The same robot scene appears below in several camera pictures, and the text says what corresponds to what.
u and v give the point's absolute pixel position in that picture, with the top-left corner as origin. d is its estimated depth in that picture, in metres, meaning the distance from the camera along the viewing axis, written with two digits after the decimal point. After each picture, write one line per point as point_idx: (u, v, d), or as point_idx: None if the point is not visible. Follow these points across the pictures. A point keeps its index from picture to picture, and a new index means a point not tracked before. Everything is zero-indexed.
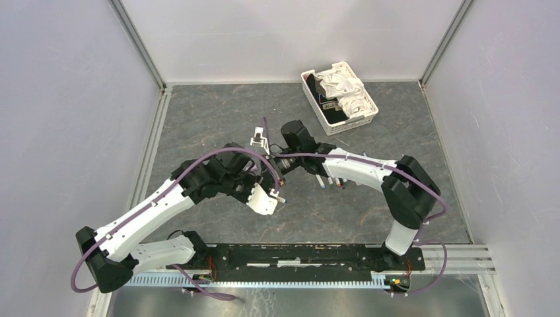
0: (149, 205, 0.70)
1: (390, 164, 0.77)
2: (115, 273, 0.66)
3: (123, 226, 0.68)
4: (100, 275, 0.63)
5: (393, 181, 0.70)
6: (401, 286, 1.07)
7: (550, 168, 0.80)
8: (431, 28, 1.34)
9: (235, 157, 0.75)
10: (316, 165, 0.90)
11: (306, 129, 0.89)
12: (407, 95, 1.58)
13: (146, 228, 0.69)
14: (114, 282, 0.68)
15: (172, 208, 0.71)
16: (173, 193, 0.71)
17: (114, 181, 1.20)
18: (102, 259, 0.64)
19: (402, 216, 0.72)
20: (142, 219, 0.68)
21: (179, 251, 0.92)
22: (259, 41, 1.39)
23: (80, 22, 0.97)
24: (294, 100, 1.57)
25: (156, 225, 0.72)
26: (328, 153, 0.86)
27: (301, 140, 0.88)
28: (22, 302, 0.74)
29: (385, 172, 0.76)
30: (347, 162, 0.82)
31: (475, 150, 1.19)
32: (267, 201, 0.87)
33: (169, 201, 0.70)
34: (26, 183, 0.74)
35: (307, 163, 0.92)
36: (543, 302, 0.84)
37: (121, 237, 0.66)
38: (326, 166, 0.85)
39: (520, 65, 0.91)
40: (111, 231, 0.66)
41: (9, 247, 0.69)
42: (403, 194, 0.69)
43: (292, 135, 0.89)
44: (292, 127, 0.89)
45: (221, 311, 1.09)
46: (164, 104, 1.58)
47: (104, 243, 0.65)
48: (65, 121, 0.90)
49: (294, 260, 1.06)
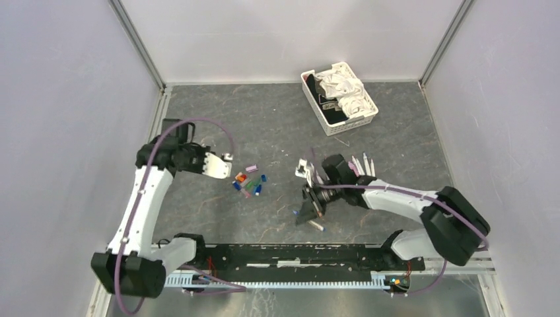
0: (139, 195, 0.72)
1: (430, 195, 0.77)
2: (153, 269, 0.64)
3: (131, 223, 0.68)
4: (142, 273, 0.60)
5: (432, 212, 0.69)
6: (401, 286, 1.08)
7: (550, 168, 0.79)
8: (431, 28, 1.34)
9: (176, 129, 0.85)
10: (356, 197, 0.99)
11: (345, 163, 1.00)
12: (407, 95, 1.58)
13: (149, 216, 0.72)
14: (156, 282, 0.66)
15: (159, 186, 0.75)
16: (152, 174, 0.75)
17: (114, 182, 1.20)
18: (135, 257, 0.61)
19: (446, 249, 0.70)
20: (142, 209, 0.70)
21: (185, 246, 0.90)
22: (259, 41, 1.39)
23: (79, 22, 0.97)
24: (294, 101, 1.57)
25: (156, 211, 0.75)
26: (368, 184, 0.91)
27: (339, 172, 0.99)
28: (22, 303, 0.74)
29: (424, 203, 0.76)
30: (386, 192, 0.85)
31: (474, 151, 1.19)
32: (223, 167, 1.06)
33: (154, 182, 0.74)
34: (24, 184, 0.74)
35: (349, 195, 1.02)
36: (543, 303, 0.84)
37: (137, 233, 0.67)
38: (366, 196, 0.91)
39: (520, 67, 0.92)
40: (124, 234, 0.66)
41: (10, 247, 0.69)
42: (444, 226, 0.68)
43: (331, 167, 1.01)
44: (332, 160, 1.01)
45: (221, 312, 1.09)
46: (164, 104, 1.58)
47: (127, 246, 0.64)
48: (65, 121, 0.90)
49: (294, 260, 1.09)
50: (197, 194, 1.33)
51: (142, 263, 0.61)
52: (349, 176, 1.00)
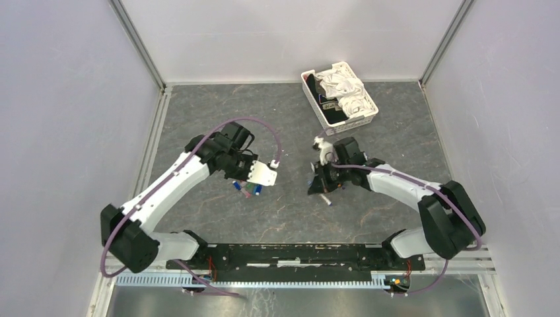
0: (172, 175, 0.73)
1: (434, 185, 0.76)
2: (145, 246, 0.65)
3: (151, 196, 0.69)
4: (133, 246, 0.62)
5: (430, 201, 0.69)
6: (401, 286, 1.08)
7: (551, 168, 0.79)
8: (432, 28, 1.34)
9: (237, 133, 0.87)
10: (360, 177, 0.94)
11: (355, 143, 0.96)
12: (407, 95, 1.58)
13: (170, 198, 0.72)
14: (144, 260, 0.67)
15: (193, 176, 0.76)
16: (192, 163, 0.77)
17: (114, 182, 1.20)
18: (134, 229, 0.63)
19: (435, 240, 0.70)
20: (168, 188, 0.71)
21: (187, 244, 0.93)
22: (259, 41, 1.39)
23: (79, 22, 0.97)
24: (294, 100, 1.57)
25: (177, 197, 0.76)
26: (374, 166, 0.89)
27: (349, 152, 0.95)
28: (22, 302, 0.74)
29: (425, 192, 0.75)
30: (391, 177, 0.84)
31: (474, 151, 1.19)
32: (269, 174, 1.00)
33: (189, 170, 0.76)
34: (24, 184, 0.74)
35: (353, 174, 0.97)
36: (543, 302, 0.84)
37: (150, 206, 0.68)
38: (370, 178, 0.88)
39: (520, 67, 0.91)
40: (140, 201, 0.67)
41: (8, 248, 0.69)
42: (439, 216, 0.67)
43: (341, 147, 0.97)
44: (343, 141, 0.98)
45: (221, 311, 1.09)
46: (164, 103, 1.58)
47: (135, 213, 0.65)
48: (65, 121, 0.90)
49: (294, 260, 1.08)
50: (196, 194, 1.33)
51: (138, 237, 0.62)
52: (360, 157, 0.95)
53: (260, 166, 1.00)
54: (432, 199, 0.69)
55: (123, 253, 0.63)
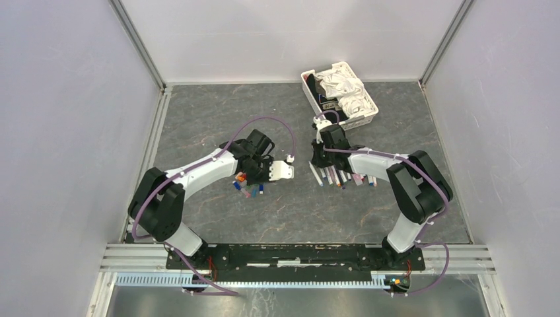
0: (210, 160, 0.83)
1: (403, 156, 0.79)
2: (173, 215, 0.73)
3: (193, 170, 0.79)
4: (169, 209, 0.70)
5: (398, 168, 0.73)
6: (401, 286, 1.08)
7: (550, 167, 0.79)
8: (432, 28, 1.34)
9: (261, 140, 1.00)
10: (343, 161, 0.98)
11: (339, 129, 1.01)
12: (407, 95, 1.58)
13: (205, 178, 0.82)
14: (166, 229, 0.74)
15: (225, 167, 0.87)
16: (225, 156, 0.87)
17: (115, 182, 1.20)
18: (174, 191, 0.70)
19: (405, 205, 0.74)
20: (207, 167, 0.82)
21: (193, 240, 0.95)
22: (259, 41, 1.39)
23: (80, 23, 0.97)
24: (294, 100, 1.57)
25: (209, 179, 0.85)
26: (354, 149, 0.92)
27: (333, 137, 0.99)
28: (22, 302, 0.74)
29: (395, 162, 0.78)
30: (368, 156, 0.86)
31: (474, 150, 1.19)
32: (286, 168, 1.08)
33: (224, 161, 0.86)
34: (25, 186, 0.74)
35: (335, 158, 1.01)
36: (543, 302, 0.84)
37: (191, 177, 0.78)
38: (350, 160, 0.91)
39: (520, 66, 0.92)
40: (185, 170, 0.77)
41: (8, 249, 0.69)
42: (405, 179, 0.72)
43: (326, 133, 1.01)
44: (329, 127, 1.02)
45: (221, 311, 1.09)
46: (164, 103, 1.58)
47: (179, 178, 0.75)
48: (65, 121, 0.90)
49: (294, 260, 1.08)
50: (196, 194, 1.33)
51: (175, 200, 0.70)
52: (344, 143, 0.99)
53: (280, 163, 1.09)
54: (399, 166, 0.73)
55: (154, 214, 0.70)
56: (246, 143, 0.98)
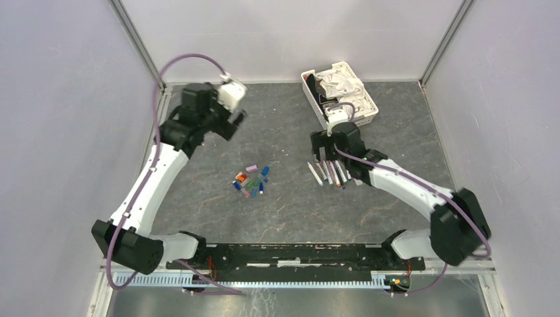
0: (150, 173, 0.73)
1: (445, 193, 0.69)
2: (150, 247, 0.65)
3: (136, 200, 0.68)
4: (136, 250, 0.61)
5: (444, 215, 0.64)
6: (401, 286, 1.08)
7: (550, 168, 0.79)
8: (432, 28, 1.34)
9: (196, 101, 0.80)
10: (360, 171, 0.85)
11: (356, 132, 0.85)
12: (407, 95, 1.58)
13: (157, 193, 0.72)
14: (152, 259, 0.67)
15: (171, 168, 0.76)
16: (166, 154, 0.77)
17: (114, 182, 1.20)
18: (131, 235, 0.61)
19: (442, 247, 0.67)
20: (150, 185, 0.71)
21: (189, 242, 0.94)
22: (259, 41, 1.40)
23: (80, 23, 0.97)
24: (294, 100, 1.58)
25: (165, 189, 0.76)
26: (377, 162, 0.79)
27: (349, 142, 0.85)
28: (22, 302, 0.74)
29: (436, 199, 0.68)
30: (397, 177, 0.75)
31: (474, 151, 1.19)
32: (235, 89, 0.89)
33: (166, 162, 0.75)
34: (25, 186, 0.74)
35: (352, 167, 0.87)
36: (543, 302, 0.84)
37: (139, 209, 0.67)
38: (372, 175, 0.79)
39: (520, 66, 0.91)
40: (127, 209, 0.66)
41: (8, 249, 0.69)
42: (453, 230, 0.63)
43: (342, 135, 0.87)
44: (345, 128, 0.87)
45: (221, 312, 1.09)
46: (164, 104, 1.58)
47: (126, 222, 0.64)
48: (65, 121, 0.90)
49: (294, 260, 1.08)
50: (196, 194, 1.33)
51: (138, 242, 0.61)
52: (360, 148, 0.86)
53: (224, 87, 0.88)
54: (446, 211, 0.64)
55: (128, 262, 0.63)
56: (185, 113, 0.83)
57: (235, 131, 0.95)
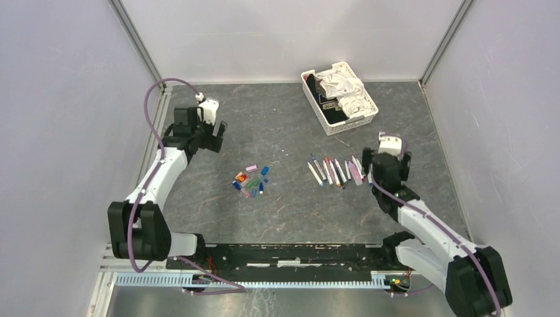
0: (160, 164, 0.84)
1: (469, 247, 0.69)
2: (162, 228, 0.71)
3: (150, 183, 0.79)
4: (153, 227, 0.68)
5: (463, 265, 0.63)
6: (401, 286, 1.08)
7: (550, 167, 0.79)
8: (432, 28, 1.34)
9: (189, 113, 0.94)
10: (389, 205, 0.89)
11: (397, 169, 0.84)
12: (407, 95, 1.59)
13: (166, 180, 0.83)
14: (163, 246, 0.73)
15: (177, 161, 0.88)
16: (170, 153, 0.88)
17: (114, 182, 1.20)
18: (148, 212, 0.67)
19: (455, 300, 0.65)
20: (162, 171, 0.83)
21: (189, 238, 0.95)
22: (259, 41, 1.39)
23: (79, 22, 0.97)
24: (294, 100, 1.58)
25: (172, 181, 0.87)
26: (407, 201, 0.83)
27: (385, 176, 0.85)
28: (23, 303, 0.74)
29: (459, 251, 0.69)
30: (424, 219, 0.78)
31: (475, 150, 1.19)
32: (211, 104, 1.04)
33: (172, 157, 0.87)
34: (24, 187, 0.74)
35: (383, 199, 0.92)
36: (543, 302, 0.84)
37: (154, 189, 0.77)
38: (401, 212, 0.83)
39: (520, 66, 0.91)
40: (143, 187, 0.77)
41: (8, 249, 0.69)
42: (468, 283, 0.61)
43: (380, 166, 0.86)
44: (385, 160, 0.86)
45: (221, 311, 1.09)
46: (164, 104, 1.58)
47: (143, 197, 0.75)
48: (65, 121, 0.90)
49: (294, 260, 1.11)
50: (197, 194, 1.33)
51: (156, 216, 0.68)
52: (395, 184, 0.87)
53: (203, 105, 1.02)
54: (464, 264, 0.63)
55: (143, 246, 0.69)
56: (179, 127, 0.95)
57: (222, 142, 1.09)
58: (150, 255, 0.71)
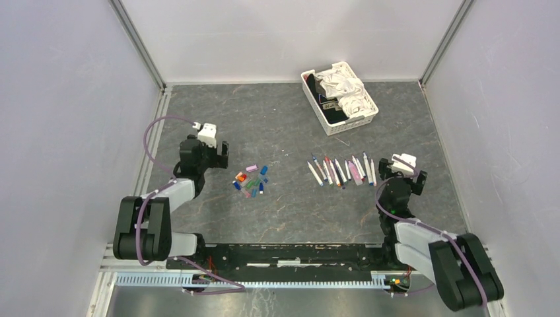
0: (173, 183, 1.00)
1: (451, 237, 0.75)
2: (166, 225, 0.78)
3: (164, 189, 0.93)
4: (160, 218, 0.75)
5: (443, 247, 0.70)
6: (401, 286, 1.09)
7: (550, 167, 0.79)
8: (432, 28, 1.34)
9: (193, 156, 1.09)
10: (389, 228, 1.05)
11: (407, 199, 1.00)
12: (407, 94, 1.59)
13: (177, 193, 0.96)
14: (164, 246, 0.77)
15: (185, 185, 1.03)
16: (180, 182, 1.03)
17: (114, 182, 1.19)
18: (159, 203, 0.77)
19: (442, 285, 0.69)
20: (174, 187, 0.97)
21: (189, 238, 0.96)
22: (259, 41, 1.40)
23: (79, 22, 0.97)
24: (294, 100, 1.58)
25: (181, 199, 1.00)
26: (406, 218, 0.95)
27: (395, 202, 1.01)
28: (22, 303, 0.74)
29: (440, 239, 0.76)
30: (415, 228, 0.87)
31: (475, 150, 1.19)
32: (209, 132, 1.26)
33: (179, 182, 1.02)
34: (24, 185, 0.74)
35: (385, 222, 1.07)
36: (543, 302, 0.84)
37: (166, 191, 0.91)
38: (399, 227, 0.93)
39: (520, 66, 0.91)
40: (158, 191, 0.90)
41: (8, 248, 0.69)
42: (447, 262, 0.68)
43: (393, 193, 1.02)
44: (399, 189, 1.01)
45: (221, 311, 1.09)
46: (164, 103, 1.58)
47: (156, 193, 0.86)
48: (65, 121, 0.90)
49: (294, 260, 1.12)
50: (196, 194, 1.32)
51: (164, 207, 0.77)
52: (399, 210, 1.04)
53: (201, 135, 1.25)
54: (443, 245, 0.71)
55: (146, 240, 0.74)
56: (187, 168, 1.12)
57: (226, 158, 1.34)
58: (149, 253, 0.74)
